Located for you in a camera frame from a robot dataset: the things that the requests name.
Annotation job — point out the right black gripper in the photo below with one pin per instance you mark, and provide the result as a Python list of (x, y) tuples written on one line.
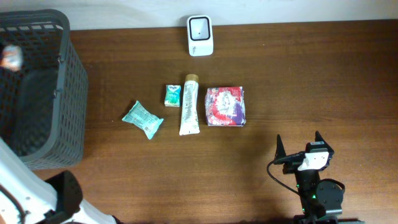
[(280, 151)]

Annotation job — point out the grey plastic mesh basket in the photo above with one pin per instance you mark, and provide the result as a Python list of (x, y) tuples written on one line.
[(43, 105)]

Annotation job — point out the teal wet wipes pack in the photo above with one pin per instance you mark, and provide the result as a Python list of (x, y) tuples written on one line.
[(143, 119)]

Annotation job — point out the teal small tissue pack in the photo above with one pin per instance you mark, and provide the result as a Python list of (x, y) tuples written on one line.
[(172, 95)]

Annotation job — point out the white tube with brown cap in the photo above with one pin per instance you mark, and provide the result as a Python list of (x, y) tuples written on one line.
[(189, 120)]

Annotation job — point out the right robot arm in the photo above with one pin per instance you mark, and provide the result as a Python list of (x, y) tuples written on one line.
[(320, 199)]

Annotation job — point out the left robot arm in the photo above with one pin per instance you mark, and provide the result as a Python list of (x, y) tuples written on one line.
[(25, 198)]

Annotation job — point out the red purple white packet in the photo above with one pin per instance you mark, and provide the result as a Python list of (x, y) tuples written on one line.
[(224, 106)]

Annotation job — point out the orange small tissue pack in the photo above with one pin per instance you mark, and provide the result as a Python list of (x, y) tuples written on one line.
[(11, 57)]

